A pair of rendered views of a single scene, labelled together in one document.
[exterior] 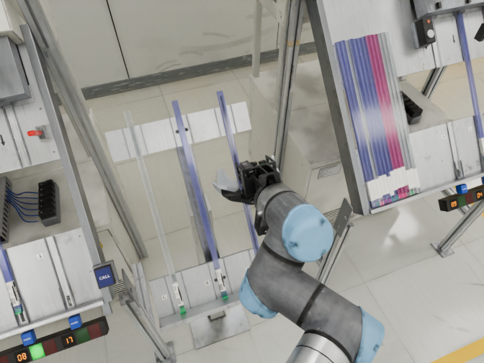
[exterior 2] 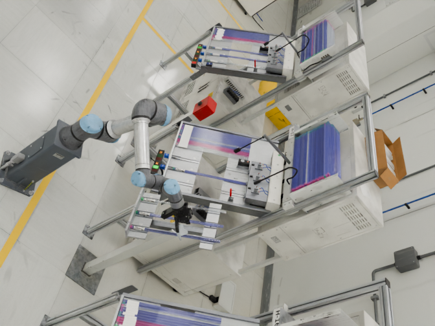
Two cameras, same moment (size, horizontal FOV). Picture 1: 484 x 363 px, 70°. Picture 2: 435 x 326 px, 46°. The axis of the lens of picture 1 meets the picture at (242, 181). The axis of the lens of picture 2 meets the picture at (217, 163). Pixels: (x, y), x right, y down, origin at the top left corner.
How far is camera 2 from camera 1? 2.39 m
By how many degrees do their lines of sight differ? 60
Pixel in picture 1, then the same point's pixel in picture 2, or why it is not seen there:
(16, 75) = (252, 198)
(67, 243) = (188, 189)
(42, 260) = (186, 180)
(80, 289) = not seen: hidden behind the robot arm
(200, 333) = (84, 252)
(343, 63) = (209, 317)
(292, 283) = (160, 178)
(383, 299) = not seen: outside the picture
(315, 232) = (173, 183)
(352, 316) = (147, 177)
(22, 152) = (226, 193)
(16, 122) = (237, 196)
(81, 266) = not seen: hidden behind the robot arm
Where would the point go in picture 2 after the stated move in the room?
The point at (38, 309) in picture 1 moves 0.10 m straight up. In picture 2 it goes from (169, 173) to (181, 167)
